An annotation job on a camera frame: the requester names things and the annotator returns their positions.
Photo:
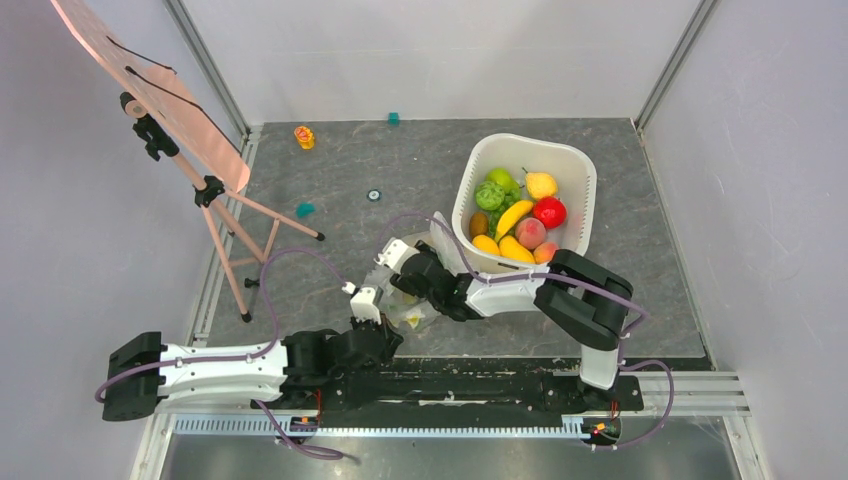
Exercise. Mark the clear plastic bag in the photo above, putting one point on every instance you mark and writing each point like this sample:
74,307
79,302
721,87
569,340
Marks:
453,258

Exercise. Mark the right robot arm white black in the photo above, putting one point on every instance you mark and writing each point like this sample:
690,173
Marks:
584,299

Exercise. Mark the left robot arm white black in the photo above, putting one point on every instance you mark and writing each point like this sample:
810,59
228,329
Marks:
145,373

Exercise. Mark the yellow lemon pear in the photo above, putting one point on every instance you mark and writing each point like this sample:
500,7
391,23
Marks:
539,185

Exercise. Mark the pink perforated board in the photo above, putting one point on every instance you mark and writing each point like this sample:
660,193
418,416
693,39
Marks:
160,91

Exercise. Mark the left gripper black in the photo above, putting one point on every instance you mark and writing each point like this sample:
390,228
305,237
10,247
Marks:
393,338

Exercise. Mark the yellow mango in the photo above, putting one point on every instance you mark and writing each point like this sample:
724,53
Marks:
511,249

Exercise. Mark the red apple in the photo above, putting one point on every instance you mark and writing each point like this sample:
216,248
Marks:
550,211

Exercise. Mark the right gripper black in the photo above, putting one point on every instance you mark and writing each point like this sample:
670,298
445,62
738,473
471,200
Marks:
411,281

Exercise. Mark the yellow banana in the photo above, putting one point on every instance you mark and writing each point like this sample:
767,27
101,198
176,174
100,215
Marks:
511,217

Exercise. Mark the pink peach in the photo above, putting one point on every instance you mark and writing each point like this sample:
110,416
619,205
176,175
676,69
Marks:
530,233

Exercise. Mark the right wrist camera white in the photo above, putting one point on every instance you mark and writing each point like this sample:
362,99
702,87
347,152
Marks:
395,254

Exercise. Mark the orange yellow toy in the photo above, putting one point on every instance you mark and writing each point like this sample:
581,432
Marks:
305,137

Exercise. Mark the white plastic basket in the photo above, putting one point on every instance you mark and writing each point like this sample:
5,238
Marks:
572,169

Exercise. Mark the brown kiwi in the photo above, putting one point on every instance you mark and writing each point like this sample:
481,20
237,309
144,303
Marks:
478,225

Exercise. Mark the green grapes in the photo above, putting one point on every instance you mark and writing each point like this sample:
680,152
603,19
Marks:
511,197

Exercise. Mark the yellow lemon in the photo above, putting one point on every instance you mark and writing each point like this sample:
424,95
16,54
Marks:
486,244

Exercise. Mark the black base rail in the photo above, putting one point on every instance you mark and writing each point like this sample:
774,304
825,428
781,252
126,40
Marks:
459,392

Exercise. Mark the pink tripod stand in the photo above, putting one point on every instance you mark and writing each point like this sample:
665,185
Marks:
208,191

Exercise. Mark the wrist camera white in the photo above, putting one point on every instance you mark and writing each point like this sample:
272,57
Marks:
395,254
364,302

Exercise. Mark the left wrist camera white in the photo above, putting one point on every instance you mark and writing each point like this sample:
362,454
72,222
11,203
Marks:
364,302

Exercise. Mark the teal toy piece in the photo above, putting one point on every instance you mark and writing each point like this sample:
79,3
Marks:
305,209

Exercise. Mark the green pear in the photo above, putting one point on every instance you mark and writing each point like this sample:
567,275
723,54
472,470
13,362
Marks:
504,179

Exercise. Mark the orange peach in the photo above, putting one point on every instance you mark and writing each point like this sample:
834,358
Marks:
545,252

